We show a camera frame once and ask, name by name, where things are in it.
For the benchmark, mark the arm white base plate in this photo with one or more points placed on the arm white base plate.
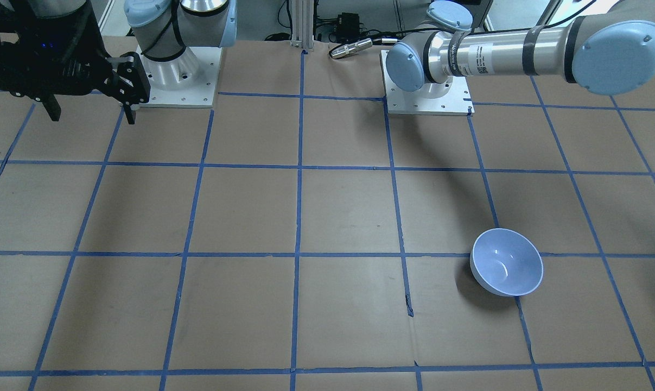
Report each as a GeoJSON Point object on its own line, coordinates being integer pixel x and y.
{"type": "Point", "coordinates": [449, 99]}
{"type": "Point", "coordinates": [189, 81]}

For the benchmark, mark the black electronics box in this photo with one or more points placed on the black electronics box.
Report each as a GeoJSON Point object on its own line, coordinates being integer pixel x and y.
{"type": "Point", "coordinates": [347, 26]}

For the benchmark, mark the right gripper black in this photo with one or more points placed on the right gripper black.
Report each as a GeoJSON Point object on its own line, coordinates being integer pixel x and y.
{"type": "Point", "coordinates": [125, 81]}

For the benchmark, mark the aluminium frame post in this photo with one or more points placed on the aluminium frame post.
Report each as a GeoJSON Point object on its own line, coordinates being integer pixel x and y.
{"type": "Point", "coordinates": [302, 24]}

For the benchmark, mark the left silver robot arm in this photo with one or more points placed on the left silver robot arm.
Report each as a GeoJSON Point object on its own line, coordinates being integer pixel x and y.
{"type": "Point", "coordinates": [607, 54]}

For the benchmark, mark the silver metal cylinder tool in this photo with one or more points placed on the silver metal cylinder tool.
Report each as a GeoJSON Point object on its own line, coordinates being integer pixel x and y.
{"type": "Point", "coordinates": [345, 50]}

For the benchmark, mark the blue bowl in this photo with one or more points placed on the blue bowl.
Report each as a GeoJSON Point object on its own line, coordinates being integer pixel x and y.
{"type": "Point", "coordinates": [506, 263]}

